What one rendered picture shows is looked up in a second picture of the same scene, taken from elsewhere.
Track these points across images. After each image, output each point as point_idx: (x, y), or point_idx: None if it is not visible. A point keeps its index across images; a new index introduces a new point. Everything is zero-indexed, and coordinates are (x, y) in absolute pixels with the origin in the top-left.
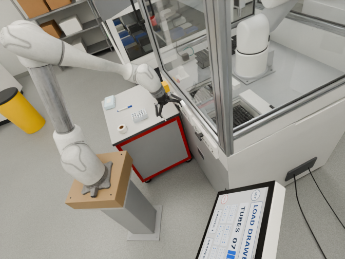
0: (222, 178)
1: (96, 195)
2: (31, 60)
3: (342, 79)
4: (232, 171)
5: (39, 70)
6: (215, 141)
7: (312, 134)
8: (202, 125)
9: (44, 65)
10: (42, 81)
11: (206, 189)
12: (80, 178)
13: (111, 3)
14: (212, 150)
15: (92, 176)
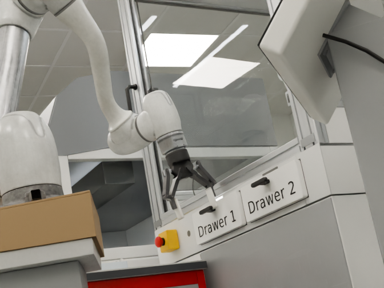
0: (330, 277)
1: (41, 197)
2: (19, 12)
3: None
4: (340, 203)
5: (18, 30)
6: (293, 150)
7: None
8: (263, 170)
9: (27, 29)
10: (14, 43)
11: None
12: (27, 149)
13: (75, 135)
14: (292, 181)
15: (47, 159)
